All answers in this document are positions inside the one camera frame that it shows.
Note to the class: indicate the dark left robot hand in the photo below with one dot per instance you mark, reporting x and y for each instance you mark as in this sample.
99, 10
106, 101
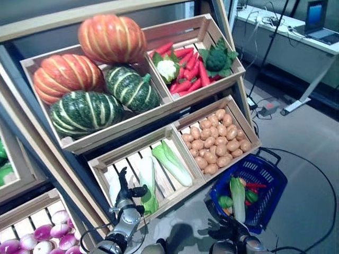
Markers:
125, 194

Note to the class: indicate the dark right robot hand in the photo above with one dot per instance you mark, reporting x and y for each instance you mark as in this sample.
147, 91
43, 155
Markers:
229, 228

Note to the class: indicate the blue plastic shopping basket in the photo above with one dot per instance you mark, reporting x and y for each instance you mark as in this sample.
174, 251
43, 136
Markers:
267, 195

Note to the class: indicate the pale white chinese cabbage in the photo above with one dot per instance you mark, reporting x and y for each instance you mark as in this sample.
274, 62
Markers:
114, 189

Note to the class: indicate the small orange vegetable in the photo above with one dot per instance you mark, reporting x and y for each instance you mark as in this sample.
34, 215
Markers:
227, 211

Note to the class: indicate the long green chinese cabbage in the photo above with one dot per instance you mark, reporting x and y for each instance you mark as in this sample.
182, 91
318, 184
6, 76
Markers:
149, 182

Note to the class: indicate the green bell pepper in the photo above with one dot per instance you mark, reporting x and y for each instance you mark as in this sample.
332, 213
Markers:
225, 202
251, 196

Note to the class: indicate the slim green chinese cabbage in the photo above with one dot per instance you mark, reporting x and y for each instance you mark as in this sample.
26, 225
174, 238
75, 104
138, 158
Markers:
237, 201

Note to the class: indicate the short red chili pepper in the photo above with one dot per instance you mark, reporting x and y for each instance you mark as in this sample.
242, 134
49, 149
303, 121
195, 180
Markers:
248, 203

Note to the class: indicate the wooden cabbage crate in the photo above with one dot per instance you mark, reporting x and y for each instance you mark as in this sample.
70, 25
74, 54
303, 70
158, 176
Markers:
124, 148

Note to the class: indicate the long red chili pepper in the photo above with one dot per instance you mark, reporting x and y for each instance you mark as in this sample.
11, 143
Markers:
257, 185

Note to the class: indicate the wide green chinese cabbage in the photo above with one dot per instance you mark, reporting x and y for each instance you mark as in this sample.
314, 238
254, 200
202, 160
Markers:
172, 162

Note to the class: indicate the grey robot torso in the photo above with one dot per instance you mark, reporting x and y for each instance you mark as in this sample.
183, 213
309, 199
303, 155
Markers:
155, 248

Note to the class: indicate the purple white onion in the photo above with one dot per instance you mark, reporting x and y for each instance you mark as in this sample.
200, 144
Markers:
59, 230
73, 250
70, 223
67, 241
42, 247
27, 242
9, 246
60, 217
42, 232

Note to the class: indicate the brown potato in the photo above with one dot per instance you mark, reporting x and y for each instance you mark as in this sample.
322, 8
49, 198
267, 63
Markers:
209, 142
213, 120
245, 145
214, 131
240, 135
201, 162
222, 129
231, 133
233, 145
224, 161
187, 137
220, 150
227, 119
210, 157
221, 140
237, 153
211, 169
220, 114
197, 144
194, 153
205, 133
195, 132
205, 123

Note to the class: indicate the wooden pumpkin crate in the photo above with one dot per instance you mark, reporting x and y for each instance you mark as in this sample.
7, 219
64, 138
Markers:
116, 132

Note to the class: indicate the large green striped pumpkin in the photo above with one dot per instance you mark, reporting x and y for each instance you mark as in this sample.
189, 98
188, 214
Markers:
84, 113

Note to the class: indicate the wooden onion crate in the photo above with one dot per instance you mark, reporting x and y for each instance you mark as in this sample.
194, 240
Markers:
29, 209

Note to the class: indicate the wooden crate with greens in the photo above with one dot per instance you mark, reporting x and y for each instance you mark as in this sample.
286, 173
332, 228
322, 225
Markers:
23, 169

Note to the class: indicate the wooden potato crate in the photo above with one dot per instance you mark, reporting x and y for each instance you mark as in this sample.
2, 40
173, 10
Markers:
246, 124

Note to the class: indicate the small green striped pumpkin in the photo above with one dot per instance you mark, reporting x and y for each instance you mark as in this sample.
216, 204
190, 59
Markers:
132, 88

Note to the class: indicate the light green leafy vegetable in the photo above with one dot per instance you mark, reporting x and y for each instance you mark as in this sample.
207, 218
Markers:
5, 174

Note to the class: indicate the red orange carrot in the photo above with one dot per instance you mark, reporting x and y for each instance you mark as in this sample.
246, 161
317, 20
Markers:
184, 52
194, 85
182, 86
187, 58
181, 73
164, 48
192, 72
192, 62
204, 74

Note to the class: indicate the grey power strip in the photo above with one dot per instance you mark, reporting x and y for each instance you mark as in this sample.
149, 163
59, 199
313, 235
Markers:
269, 108

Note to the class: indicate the white power adapter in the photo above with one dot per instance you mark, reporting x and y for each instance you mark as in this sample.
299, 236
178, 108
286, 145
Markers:
251, 102

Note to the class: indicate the dark green leafy vegetable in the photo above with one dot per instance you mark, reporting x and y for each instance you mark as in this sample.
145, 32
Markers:
2, 153

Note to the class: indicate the flat orange striped pumpkin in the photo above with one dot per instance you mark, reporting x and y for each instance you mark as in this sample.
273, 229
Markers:
66, 76

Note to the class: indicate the white cauliflower with leaves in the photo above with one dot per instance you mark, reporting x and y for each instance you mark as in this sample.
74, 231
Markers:
167, 67

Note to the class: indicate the wooden carrot crate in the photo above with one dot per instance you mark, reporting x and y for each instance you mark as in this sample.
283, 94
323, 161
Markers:
212, 84

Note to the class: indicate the large orange striped pumpkin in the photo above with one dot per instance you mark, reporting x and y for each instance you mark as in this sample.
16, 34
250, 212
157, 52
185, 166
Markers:
112, 39

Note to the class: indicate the green broccoli with leaves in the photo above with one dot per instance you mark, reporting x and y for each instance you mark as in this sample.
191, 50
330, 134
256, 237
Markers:
215, 59

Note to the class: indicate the black stand pole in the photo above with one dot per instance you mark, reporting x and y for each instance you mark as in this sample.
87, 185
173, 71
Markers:
270, 50

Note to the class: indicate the white office desk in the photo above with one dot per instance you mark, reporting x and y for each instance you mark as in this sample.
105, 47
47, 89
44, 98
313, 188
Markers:
291, 53

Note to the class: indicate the open laptop computer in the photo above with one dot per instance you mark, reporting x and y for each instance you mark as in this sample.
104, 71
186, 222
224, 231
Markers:
317, 23

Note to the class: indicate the wooden display shelf frame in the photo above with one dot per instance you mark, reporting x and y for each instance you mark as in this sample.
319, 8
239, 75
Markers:
53, 161

